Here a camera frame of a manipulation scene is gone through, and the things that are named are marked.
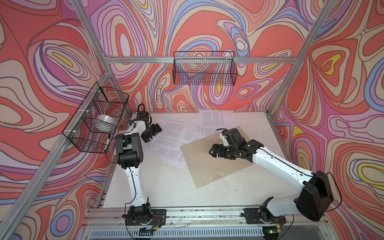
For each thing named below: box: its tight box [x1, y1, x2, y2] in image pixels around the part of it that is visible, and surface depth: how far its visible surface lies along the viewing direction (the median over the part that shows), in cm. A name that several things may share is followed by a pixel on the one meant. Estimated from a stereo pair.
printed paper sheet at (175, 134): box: [151, 118, 204, 168], surface depth 104 cm
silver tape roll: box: [91, 114, 118, 133], surface depth 74 cm
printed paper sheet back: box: [199, 110, 236, 129], surface depth 120 cm
